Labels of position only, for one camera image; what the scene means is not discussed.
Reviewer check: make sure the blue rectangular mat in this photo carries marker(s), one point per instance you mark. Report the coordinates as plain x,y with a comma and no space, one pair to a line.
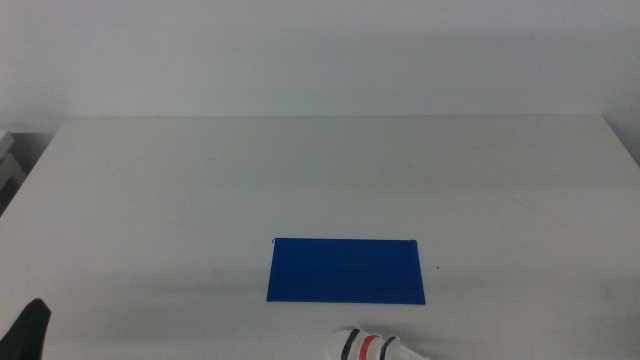
345,271

